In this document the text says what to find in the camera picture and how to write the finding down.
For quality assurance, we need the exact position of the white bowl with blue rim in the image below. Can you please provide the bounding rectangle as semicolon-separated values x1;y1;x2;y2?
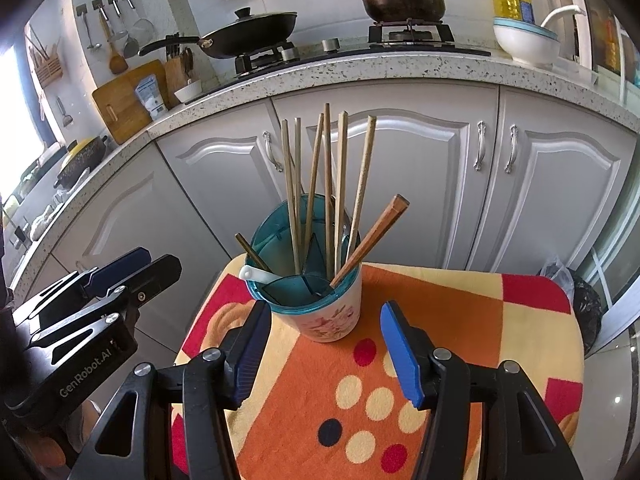
492;16;560;43

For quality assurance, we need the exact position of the black trash bag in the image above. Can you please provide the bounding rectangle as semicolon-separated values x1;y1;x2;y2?
537;255;603;356

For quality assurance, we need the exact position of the wooden knife block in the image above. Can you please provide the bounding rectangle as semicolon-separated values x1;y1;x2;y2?
164;45;196;108

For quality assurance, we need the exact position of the wooden cutting board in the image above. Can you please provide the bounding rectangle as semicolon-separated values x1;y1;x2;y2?
91;59;168;145

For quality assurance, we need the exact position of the white floral utensil cup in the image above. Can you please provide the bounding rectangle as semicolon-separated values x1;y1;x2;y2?
245;199;363;344

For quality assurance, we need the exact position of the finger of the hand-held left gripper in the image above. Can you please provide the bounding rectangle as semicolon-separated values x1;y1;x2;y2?
12;246;153;328
30;254;183;349

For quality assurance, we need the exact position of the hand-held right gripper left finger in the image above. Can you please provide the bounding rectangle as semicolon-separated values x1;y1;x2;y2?
75;299;273;480

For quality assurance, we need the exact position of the silver cabinet door handle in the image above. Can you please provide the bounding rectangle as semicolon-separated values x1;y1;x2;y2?
473;121;487;171
504;124;518;175
262;131;283;172

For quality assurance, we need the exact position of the white framed glass door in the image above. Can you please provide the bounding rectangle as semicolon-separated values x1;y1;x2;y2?
550;0;640;311

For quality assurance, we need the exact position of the small white bowl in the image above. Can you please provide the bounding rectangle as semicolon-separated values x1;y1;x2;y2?
173;79;203;105

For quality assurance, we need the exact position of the white plastic spoon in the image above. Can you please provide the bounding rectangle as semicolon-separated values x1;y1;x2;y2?
238;263;281;283

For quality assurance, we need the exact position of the hanging metal skimmer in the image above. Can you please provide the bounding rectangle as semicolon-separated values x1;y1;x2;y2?
120;0;156;58

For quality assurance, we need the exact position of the hanging metal ladle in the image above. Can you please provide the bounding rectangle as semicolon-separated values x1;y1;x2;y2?
80;10;103;52

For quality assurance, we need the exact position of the black wok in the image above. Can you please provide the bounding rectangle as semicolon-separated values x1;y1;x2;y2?
138;10;298;60

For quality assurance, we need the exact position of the white ladle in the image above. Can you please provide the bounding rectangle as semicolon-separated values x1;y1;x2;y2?
540;5;587;28

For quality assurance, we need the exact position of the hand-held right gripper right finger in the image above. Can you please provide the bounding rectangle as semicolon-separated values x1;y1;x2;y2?
379;301;586;480

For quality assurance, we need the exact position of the grey kitchen cabinet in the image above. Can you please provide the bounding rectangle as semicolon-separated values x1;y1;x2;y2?
10;82;640;361

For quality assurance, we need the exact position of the glass wok lid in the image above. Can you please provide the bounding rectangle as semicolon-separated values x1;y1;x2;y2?
202;7;296;36

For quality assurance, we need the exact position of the speckled stone countertop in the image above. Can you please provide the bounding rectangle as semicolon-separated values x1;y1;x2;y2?
0;50;640;281

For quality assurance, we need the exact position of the wooden spatula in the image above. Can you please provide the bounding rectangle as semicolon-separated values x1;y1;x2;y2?
97;10;130;76

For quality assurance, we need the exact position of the black gas hob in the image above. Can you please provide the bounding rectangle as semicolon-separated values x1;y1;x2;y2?
185;20;493;106

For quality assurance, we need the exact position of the white and blue packet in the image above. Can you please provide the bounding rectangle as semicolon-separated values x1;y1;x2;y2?
134;74;168;122

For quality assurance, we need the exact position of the orange checked printed blanket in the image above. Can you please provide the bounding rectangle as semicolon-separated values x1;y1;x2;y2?
171;255;586;480

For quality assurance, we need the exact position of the wooden wall chopstick rack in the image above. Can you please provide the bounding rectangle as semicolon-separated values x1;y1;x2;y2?
27;25;65;88

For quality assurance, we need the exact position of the hanging peeler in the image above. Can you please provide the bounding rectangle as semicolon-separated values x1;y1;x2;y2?
54;96;75;128

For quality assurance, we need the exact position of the person's left forearm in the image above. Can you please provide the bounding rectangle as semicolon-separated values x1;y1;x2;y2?
0;400;101;480

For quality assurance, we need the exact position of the large white bowl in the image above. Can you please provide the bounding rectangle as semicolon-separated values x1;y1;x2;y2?
494;25;561;67

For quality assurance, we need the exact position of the yellow and black pot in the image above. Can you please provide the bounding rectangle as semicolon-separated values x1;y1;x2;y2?
54;135;110;188

